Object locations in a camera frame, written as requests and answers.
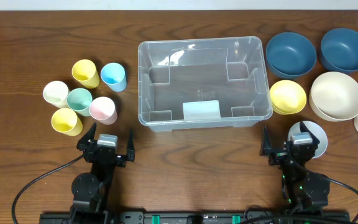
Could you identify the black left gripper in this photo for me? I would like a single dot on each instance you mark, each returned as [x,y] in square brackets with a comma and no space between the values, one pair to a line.
[105,154]

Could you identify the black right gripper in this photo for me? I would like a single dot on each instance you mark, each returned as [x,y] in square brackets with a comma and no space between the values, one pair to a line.
[289,154]

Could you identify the small yellow bowl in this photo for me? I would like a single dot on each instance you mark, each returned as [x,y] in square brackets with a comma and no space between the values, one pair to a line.
[287,97]

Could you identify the dark blue bowl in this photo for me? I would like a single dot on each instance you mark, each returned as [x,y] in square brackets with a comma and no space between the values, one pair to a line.
[338,51]
[290,55]

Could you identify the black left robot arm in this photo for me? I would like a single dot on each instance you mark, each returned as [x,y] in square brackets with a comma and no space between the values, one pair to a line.
[90,189]

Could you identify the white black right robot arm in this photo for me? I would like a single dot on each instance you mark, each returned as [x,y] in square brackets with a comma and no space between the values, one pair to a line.
[305,190]

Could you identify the clear plastic storage container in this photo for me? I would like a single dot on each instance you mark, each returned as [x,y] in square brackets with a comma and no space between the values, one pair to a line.
[202,83]

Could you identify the small light grey bowl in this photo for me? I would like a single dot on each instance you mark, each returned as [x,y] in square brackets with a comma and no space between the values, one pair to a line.
[317,131]

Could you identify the pink cup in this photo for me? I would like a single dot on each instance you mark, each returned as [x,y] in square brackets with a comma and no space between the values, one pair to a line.
[103,109]

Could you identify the yellow cup lower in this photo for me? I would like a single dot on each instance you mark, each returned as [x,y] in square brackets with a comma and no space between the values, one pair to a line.
[67,122]

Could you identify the yellow cup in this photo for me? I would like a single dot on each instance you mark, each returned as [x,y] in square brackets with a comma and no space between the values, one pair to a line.
[67,122]
[84,71]

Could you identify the mint green cup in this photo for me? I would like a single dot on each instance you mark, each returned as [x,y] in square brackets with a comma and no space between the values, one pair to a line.
[79,100]

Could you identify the light blue cup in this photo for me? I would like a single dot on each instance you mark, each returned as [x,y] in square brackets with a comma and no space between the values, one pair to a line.
[114,75]

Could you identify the cream white cup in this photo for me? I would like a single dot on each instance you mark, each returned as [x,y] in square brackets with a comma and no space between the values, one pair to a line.
[56,93]

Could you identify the yellow cup upper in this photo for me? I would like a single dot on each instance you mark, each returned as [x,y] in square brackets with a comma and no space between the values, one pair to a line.
[84,71]

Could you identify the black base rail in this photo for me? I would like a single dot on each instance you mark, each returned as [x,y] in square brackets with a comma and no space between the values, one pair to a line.
[178,218]

